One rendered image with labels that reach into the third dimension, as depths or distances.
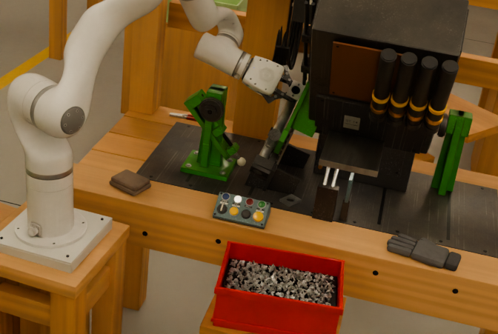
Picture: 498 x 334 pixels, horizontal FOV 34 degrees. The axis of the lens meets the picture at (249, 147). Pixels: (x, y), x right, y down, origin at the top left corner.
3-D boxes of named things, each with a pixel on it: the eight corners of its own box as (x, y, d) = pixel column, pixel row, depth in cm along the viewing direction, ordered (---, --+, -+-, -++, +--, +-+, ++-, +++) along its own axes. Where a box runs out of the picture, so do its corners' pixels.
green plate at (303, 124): (304, 153, 237) (334, 94, 227) (279, 141, 237) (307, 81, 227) (311, 137, 247) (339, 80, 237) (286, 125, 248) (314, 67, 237)
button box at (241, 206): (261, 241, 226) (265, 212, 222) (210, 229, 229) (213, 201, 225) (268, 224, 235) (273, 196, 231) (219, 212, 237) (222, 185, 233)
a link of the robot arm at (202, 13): (194, -42, 229) (226, 35, 252) (170, -3, 221) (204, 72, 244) (221, -40, 225) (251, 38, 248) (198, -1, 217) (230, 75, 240)
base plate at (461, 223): (501, 264, 227) (503, 258, 226) (133, 181, 245) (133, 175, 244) (496, 194, 264) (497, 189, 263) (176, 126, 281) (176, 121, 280)
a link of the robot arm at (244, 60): (233, 72, 236) (241, 76, 236) (245, 47, 238) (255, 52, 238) (229, 81, 244) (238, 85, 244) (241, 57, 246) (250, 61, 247)
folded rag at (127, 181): (108, 184, 237) (108, 175, 236) (127, 175, 243) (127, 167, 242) (133, 197, 233) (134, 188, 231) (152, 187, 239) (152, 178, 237)
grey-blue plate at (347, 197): (345, 222, 234) (353, 181, 227) (339, 221, 234) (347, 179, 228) (349, 206, 242) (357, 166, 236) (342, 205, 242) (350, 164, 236)
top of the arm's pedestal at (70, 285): (75, 300, 203) (75, 287, 201) (-36, 266, 210) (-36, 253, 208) (130, 236, 231) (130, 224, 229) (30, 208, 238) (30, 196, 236)
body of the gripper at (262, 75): (238, 77, 236) (272, 94, 236) (253, 48, 239) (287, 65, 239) (235, 85, 243) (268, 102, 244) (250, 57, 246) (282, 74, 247)
